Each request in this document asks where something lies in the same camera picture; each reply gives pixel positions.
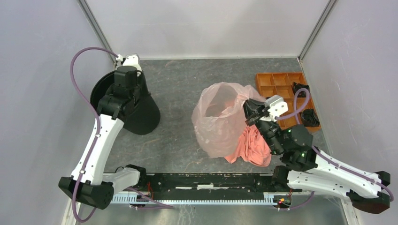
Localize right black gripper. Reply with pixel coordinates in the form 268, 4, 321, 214
237, 94, 283, 154

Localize black plastic trash bin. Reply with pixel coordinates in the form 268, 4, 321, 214
90, 71, 161, 135

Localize pink plastic trash bag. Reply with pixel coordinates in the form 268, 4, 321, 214
191, 82, 265, 158

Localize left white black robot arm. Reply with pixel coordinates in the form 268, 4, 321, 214
58, 65, 161, 210

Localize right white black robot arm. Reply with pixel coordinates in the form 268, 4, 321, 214
243, 95, 394, 214

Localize orange compartment tray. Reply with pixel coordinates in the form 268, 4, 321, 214
255, 73, 321, 133

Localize salmon pink cloth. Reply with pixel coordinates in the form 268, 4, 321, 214
224, 125, 272, 167

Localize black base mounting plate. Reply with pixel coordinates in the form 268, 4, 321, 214
134, 173, 291, 200

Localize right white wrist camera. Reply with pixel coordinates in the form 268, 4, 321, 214
262, 95, 289, 122

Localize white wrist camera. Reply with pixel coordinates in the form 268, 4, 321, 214
262, 95, 289, 122
115, 54, 143, 72

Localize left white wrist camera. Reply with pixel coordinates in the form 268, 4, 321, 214
115, 54, 143, 72

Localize black coiled cable top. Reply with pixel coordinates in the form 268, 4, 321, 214
291, 82, 311, 98

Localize black coiled cable in tray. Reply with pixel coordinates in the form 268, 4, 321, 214
299, 108, 321, 128

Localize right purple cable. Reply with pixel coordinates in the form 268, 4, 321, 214
275, 88, 394, 210

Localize purple cable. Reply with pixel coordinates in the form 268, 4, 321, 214
69, 46, 119, 224
275, 88, 394, 210

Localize left aluminium corner post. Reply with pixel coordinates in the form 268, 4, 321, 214
77, 0, 113, 51

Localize aluminium corner post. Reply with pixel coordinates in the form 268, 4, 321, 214
77, 0, 113, 51
297, 0, 338, 64

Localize right aluminium corner post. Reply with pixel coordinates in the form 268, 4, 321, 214
297, 0, 338, 64

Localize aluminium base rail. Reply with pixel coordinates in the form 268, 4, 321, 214
62, 172, 353, 206

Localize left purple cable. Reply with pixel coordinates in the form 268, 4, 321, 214
69, 46, 119, 224

